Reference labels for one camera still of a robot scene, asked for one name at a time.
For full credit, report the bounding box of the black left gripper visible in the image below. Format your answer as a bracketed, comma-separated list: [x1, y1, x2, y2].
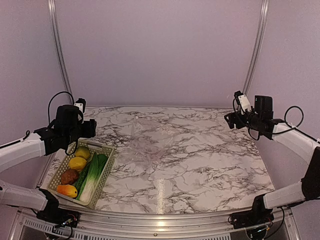
[65, 118, 96, 146]

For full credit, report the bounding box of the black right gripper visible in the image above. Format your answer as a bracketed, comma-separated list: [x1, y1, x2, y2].
[224, 107, 262, 129]

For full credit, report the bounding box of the green white bok choy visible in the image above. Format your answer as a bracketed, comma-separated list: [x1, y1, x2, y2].
[76, 152, 108, 203]

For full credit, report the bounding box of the yellow lemon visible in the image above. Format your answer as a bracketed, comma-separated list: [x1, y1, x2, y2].
[68, 157, 87, 172]

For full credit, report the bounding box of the beige perforated plastic basket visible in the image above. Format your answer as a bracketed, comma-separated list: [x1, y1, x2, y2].
[47, 140, 116, 209]

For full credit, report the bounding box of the clear zip top bag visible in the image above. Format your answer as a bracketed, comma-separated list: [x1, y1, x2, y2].
[118, 117, 181, 168]

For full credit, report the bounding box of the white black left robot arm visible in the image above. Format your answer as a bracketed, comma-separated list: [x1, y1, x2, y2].
[0, 98, 97, 223]

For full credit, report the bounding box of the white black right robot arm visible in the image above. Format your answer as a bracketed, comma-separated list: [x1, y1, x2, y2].
[224, 110, 320, 229]

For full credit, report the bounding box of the dark green cucumber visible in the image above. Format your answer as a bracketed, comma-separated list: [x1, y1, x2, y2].
[74, 162, 91, 193]

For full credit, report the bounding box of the brown potato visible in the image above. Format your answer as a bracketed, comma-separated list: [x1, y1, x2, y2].
[60, 169, 79, 185]

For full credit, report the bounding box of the orange yellow mango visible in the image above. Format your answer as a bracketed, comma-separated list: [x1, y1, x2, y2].
[56, 184, 78, 198]

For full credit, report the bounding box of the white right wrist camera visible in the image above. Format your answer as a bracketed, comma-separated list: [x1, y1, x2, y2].
[234, 91, 253, 115]

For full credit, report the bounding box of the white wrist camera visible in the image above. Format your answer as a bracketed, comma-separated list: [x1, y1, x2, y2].
[73, 98, 86, 113]
[234, 91, 253, 115]

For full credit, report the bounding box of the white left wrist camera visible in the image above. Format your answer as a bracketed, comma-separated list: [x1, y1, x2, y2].
[73, 98, 86, 113]

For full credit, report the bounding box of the right aluminium frame post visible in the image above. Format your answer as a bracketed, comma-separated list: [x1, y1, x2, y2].
[242, 0, 270, 95]

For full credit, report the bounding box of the aluminium frame post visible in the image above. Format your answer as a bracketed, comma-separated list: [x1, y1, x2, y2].
[242, 0, 270, 95]
[47, 0, 72, 94]

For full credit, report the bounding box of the aluminium front rail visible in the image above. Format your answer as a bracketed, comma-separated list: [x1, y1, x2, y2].
[7, 204, 301, 240]

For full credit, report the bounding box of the left aluminium frame post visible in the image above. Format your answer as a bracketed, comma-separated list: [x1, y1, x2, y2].
[47, 0, 72, 94]

